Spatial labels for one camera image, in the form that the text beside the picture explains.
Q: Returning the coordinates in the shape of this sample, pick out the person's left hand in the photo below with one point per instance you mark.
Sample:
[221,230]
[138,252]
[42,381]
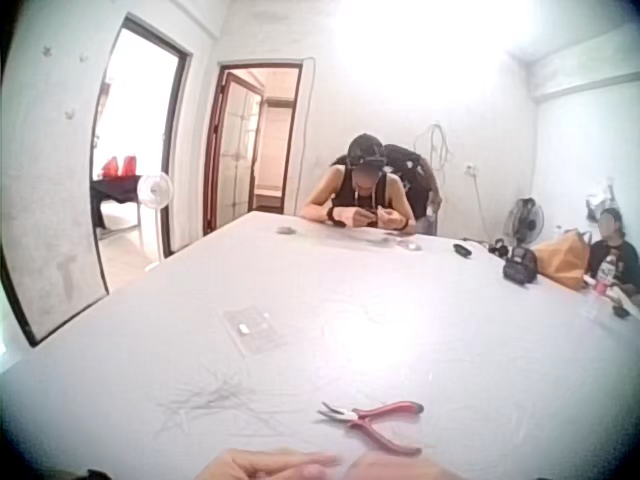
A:
[260,466]

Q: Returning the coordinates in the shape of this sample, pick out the person's right hand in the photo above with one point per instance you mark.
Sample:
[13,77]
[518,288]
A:
[390,467]

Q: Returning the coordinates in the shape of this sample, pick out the person's left fingers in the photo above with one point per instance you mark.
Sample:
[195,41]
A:
[295,460]

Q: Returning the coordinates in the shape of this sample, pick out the clear plastic bag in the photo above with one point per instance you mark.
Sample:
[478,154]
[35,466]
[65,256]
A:
[252,330]

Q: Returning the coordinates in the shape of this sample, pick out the small grey item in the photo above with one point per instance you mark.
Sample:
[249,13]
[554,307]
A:
[286,230]

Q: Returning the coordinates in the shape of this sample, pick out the small clear bag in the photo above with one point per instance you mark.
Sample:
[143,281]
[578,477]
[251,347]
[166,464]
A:
[406,245]

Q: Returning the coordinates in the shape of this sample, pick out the black oblong device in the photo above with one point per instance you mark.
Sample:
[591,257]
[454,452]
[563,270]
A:
[462,249]

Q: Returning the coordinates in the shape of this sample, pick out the black head rig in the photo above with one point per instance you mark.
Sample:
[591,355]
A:
[498,248]

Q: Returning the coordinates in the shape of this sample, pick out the white standing fan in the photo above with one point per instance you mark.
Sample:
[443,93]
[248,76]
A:
[155,190]

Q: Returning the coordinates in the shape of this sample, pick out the table with red items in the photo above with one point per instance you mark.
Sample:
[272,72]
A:
[117,192]

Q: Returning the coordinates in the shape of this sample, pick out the grey fan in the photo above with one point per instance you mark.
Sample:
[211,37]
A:
[525,220]

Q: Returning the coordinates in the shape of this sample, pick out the orange bag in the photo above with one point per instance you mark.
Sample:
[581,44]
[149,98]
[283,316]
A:
[562,260]

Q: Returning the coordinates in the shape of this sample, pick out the small black item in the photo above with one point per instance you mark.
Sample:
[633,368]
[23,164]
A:
[621,311]

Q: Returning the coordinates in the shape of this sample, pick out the bottle with red label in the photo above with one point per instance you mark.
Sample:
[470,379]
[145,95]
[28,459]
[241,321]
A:
[604,276]

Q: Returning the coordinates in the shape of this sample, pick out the white door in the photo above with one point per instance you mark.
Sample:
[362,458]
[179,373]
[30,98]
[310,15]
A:
[50,175]

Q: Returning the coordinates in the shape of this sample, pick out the brown door frame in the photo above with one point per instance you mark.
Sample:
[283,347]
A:
[212,150]

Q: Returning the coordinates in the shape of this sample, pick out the dark door frame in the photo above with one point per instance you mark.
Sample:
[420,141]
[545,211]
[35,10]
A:
[182,150]

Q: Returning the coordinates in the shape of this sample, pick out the white wall socket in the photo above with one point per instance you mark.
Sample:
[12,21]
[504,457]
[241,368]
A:
[471,169]

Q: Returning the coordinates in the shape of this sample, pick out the hanging bags on wall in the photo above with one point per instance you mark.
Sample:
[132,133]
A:
[600,200]

